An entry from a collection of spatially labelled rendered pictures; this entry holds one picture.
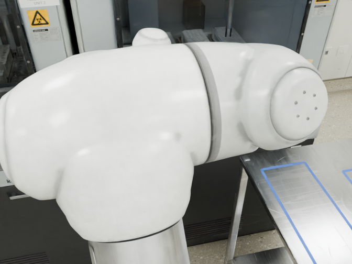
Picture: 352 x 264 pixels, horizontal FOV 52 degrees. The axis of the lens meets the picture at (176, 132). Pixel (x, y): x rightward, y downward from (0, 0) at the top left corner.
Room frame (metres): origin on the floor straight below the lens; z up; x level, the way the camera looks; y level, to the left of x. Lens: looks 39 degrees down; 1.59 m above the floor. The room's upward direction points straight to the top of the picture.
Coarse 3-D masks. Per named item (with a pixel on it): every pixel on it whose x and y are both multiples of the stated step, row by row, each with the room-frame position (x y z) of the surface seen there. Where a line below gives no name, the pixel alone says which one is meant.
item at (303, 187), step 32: (256, 160) 0.80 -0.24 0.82; (288, 160) 0.80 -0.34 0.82; (320, 160) 0.80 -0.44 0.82; (256, 192) 0.68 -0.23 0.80; (288, 192) 0.67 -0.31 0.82; (320, 192) 0.67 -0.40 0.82; (288, 224) 0.56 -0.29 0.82; (320, 224) 0.56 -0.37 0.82; (256, 256) 0.81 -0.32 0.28; (288, 256) 0.81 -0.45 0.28; (320, 256) 0.47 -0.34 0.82
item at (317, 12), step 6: (318, 0) 1.15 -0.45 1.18; (324, 0) 1.16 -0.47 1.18; (318, 6) 1.15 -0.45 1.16; (324, 6) 1.16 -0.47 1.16; (330, 6) 1.16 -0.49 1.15; (312, 12) 1.15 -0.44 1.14; (318, 12) 1.16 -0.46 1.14; (324, 12) 1.16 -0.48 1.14; (330, 12) 1.16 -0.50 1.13; (312, 60) 1.16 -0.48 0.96
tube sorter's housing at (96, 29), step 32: (96, 0) 1.00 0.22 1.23; (96, 32) 1.00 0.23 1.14; (320, 32) 1.16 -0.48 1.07; (320, 64) 1.17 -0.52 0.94; (224, 160) 1.00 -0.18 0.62; (192, 192) 0.97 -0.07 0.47; (224, 192) 1.00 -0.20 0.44; (192, 224) 0.98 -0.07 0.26; (224, 224) 1.01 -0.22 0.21; (256, 224) 1.05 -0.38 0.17
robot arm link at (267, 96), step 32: (224, 64) 0.30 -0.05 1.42; (256, 64) 0.30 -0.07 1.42; (288, 64) 0.29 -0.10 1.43; (224, 96) 0.28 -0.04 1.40; (256, 96) 0.27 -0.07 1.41; (288, 96) 0.26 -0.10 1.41; (320, 96) 0.28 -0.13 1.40; (224, 128) 0.27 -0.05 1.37; (256, 128) 0.26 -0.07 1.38; (288, 128) 0.25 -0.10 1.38
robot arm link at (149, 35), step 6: (144, 30) 0.84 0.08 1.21; (150, 30) 0.83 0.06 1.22; (156, 30) 0.84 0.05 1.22; (162, 30) 0.85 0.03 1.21; (138, 36) 0.82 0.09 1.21; (144, 36) 0.81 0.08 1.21; (150, 36) 0.81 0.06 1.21; (156, 36) 0.81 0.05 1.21; (162, 36) 0.82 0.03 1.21; (138, 42) 0.80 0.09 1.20; (144, 42) 0.80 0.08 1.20; (150, 42) 0.79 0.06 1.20; (156, 42) 0.80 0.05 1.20; (162, 42) 0.80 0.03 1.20; (168, 42) 0.82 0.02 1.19
